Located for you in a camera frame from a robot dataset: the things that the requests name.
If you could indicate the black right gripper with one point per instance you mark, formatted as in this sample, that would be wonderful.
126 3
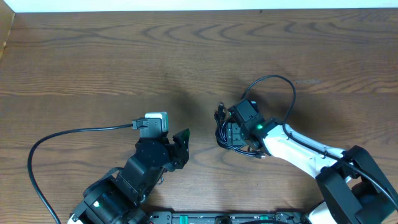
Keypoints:
234 134

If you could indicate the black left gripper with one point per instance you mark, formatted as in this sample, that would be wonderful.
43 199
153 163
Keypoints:
177 150

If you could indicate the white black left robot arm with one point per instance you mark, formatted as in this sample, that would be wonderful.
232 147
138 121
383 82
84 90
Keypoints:
118 195

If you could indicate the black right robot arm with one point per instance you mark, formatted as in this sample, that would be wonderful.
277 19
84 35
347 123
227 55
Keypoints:
354 188

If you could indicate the brown cardboard panel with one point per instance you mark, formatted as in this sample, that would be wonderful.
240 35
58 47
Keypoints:
7 16

